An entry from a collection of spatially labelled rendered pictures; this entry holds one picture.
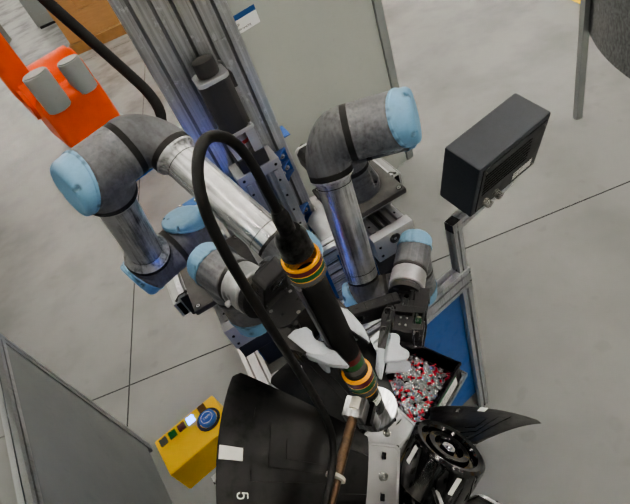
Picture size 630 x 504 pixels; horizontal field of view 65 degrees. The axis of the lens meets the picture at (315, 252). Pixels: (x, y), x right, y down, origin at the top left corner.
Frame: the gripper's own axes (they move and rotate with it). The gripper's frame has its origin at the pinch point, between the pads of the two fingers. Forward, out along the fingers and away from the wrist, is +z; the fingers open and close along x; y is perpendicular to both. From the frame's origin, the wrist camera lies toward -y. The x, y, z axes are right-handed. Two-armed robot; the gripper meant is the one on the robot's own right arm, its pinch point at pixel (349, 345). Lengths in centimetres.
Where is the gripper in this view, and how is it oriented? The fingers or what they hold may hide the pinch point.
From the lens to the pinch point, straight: 62.5
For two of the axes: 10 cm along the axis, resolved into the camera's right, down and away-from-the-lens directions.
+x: -6.5, 6.7, -3.6
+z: 6.9, 3.3, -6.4
